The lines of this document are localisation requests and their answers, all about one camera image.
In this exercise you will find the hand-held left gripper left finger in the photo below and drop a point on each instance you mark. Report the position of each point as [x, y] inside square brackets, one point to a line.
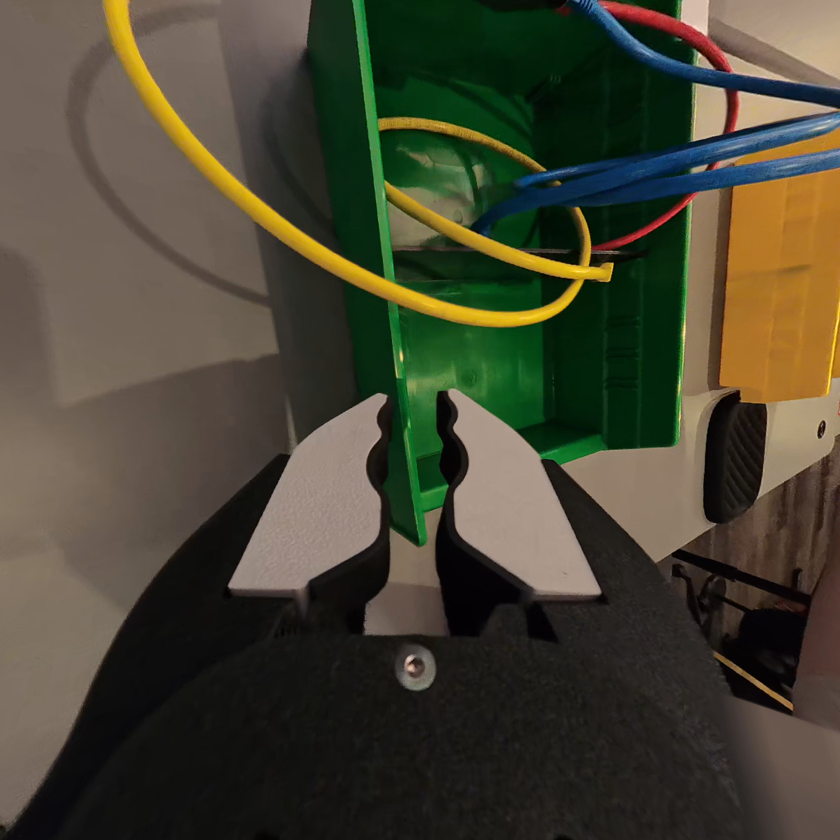
[315, 512]

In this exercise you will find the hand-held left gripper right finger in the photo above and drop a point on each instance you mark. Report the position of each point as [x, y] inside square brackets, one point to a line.
[518, 518]

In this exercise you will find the yellow plastic bin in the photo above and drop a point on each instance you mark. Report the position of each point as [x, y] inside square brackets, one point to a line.
[781, 295]

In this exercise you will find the green plastic bin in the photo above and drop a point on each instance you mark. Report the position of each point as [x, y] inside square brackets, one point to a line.
[341, 164]

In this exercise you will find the black cushioned wrist rest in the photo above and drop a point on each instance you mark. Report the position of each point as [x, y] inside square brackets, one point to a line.
[735, 459]

